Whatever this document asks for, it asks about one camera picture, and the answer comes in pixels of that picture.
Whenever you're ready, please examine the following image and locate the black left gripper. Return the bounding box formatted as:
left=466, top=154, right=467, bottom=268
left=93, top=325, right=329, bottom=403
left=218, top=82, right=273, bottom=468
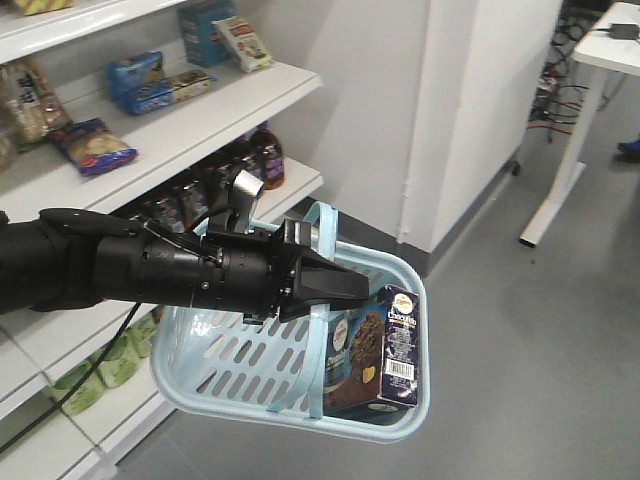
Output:
left=192, top=220, right=369, bottom=324

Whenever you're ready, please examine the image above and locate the Chocofello cookie box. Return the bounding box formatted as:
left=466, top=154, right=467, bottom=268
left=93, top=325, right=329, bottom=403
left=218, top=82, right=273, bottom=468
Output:
left=323, top=284, right=420, bottom=420

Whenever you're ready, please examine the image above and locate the light blue plastic basket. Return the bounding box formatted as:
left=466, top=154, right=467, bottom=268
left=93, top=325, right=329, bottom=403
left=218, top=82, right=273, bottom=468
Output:
left=148, top=201, right=431, bottom=446

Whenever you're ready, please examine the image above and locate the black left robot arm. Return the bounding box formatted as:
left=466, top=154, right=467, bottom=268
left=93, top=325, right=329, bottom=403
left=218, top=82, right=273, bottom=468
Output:
left=1, top=208, right=369, bottom=324

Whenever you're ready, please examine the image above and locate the white snack shelf unit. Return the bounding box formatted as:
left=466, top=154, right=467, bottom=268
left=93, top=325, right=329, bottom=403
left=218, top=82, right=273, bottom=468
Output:
left=1, top=1, right=322, bottom=479

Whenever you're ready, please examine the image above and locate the blue snack bag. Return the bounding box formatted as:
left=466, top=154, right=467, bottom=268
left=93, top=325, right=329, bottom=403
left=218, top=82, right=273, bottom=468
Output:
left=47, top=118, right=138, bottom=177

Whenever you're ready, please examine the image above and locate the blue cookie pack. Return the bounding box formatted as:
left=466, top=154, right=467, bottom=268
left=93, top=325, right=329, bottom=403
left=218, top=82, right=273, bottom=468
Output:
left=106, top=51, right=174, bottom=115

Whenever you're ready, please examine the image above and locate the teal snack box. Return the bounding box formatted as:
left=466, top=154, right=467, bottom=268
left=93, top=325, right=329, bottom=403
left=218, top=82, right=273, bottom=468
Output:
left=178, top=1, right=236, bottom=68

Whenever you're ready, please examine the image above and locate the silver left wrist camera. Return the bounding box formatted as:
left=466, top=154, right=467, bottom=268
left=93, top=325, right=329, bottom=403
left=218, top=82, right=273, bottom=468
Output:
left=216, top=167, right=264, bottom=233

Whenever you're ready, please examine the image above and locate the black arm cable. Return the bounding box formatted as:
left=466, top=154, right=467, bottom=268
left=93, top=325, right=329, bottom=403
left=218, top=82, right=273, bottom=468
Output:
left=0, top=302, right=143, bottom=455

